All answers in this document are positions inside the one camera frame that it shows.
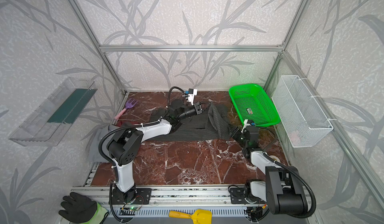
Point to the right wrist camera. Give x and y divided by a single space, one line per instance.
247 123

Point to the light grey folded shirt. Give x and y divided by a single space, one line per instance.
93 145

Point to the purple pink toy rake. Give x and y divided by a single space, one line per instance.
128 105

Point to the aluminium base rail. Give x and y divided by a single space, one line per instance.
172 196

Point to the maroon folded shirt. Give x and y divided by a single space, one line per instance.
122 123

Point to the green plastic basket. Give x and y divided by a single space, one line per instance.
252 103

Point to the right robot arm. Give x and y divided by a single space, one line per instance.
283 190

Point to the white tape roll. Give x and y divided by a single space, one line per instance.
275 158

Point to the black green work glove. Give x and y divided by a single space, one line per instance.
79 209

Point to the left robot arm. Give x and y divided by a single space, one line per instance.
121 146

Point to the clear plastic wall bin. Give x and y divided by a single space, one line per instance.
50 122

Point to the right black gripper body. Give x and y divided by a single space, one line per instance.
235 131

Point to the yellow toy shovel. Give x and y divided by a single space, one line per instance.
198 217

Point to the white wire mesh basket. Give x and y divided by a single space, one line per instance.
303 119

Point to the dark grey striped shirt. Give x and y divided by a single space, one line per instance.
212 124

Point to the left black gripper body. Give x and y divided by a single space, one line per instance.
197 108

